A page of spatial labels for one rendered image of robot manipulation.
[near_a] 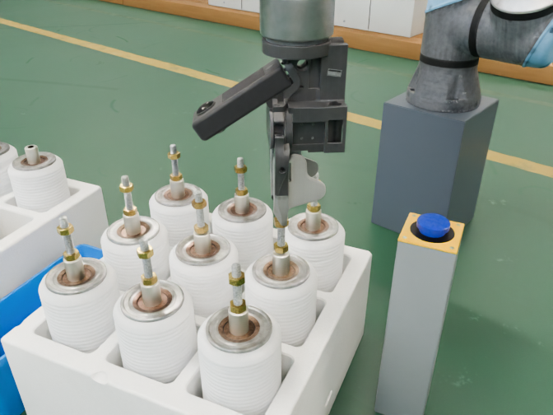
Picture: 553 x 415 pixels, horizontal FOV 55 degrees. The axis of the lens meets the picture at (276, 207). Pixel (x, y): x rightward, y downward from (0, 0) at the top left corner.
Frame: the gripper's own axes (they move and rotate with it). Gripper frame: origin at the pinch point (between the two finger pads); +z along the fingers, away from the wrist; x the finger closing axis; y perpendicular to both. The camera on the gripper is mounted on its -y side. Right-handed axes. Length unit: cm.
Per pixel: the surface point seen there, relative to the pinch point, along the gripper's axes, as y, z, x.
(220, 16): -12, 31, 288
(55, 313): -27.8, 11.9, -3.3
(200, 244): -10.0, 7.9, 4.6
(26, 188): -43, 13, 32
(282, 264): 0.7, 7.8, -1.1
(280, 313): 0.1, 12.7, -4.7
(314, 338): 4.5, 16.7, -5.4
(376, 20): 69, 21, 219
